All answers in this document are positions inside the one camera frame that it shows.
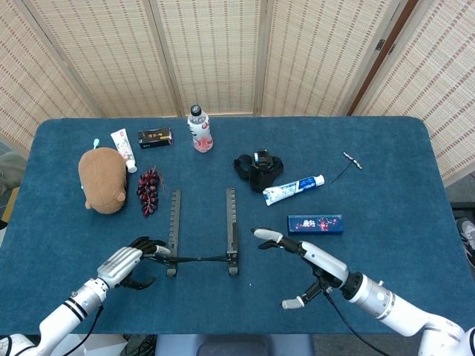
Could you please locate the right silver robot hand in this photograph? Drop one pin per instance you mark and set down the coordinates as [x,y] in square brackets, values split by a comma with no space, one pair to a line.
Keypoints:
[323,263]

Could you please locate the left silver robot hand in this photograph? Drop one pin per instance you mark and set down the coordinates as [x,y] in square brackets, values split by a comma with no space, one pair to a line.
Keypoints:
[118,263]

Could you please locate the black folding laptop stand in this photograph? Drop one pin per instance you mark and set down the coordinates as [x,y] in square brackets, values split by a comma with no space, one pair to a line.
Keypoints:
[232,222]

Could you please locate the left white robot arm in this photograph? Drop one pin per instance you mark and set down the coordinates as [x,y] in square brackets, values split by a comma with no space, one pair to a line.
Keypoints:
[67,315]

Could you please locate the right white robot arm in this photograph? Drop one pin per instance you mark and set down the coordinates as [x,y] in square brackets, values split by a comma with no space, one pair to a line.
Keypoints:
[375,296]

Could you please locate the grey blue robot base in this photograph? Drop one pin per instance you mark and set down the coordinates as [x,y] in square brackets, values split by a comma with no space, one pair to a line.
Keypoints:
[234,346]

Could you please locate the blue printed rectangular box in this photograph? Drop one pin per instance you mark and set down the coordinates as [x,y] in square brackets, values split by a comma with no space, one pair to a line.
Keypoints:
[315,224]

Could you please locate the white and blue toothpaste tube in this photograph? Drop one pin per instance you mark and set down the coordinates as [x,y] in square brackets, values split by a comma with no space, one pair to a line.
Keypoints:
[289,189]

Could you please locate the dark red grape bunch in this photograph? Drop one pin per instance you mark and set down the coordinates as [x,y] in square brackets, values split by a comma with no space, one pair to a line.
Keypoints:
[146,185]

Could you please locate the white box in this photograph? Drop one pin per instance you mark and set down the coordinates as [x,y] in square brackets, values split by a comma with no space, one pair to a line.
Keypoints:
[104,345]

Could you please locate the brown plush toy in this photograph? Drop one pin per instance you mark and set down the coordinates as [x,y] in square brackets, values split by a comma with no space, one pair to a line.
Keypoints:
[104,178]

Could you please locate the blue table cloth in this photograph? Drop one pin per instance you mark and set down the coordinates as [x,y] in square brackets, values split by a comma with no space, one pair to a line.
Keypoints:
[222,308]

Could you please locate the white tube with red print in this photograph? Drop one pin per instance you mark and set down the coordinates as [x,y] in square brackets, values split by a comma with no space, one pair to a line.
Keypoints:
[122,144]

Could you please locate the black box with gold print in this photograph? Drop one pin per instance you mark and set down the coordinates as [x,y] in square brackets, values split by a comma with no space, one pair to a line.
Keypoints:
[156,138]

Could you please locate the person's olive trousers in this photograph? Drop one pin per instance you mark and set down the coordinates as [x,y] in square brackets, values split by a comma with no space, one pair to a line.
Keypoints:
[11,170]

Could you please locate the grey sneaker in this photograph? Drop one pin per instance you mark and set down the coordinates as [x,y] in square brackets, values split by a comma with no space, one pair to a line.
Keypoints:
[467,233]

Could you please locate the clear bottle with red drink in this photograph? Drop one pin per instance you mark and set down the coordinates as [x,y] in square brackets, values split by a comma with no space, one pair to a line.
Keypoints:
[200,133]

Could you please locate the light wood bamboo folding screen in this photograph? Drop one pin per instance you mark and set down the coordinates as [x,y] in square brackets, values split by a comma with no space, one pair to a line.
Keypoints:
[211,55]

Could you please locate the brown frame bamboo screen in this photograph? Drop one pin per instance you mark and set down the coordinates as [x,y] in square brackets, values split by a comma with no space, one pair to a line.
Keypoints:
[438,92]

